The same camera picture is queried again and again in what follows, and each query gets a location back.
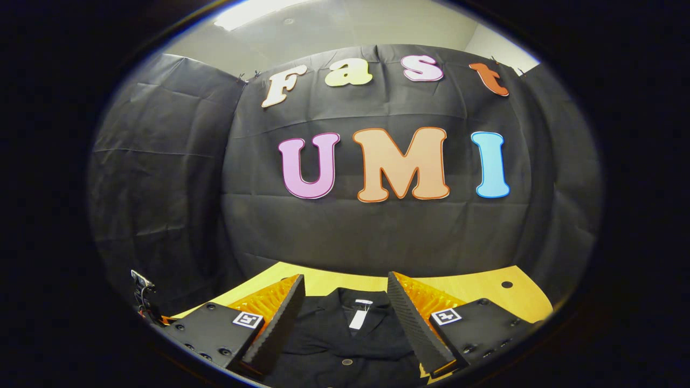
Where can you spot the black backdrop cloth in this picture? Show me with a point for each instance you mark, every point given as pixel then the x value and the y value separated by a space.
pixel 350 237

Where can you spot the black buttoned shirt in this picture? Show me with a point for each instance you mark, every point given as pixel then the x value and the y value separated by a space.
pixel 329 334

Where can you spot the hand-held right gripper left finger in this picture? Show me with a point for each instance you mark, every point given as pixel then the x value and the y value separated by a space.
pixel 280 318

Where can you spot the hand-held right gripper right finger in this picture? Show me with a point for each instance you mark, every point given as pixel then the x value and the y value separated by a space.
pixel 412 323

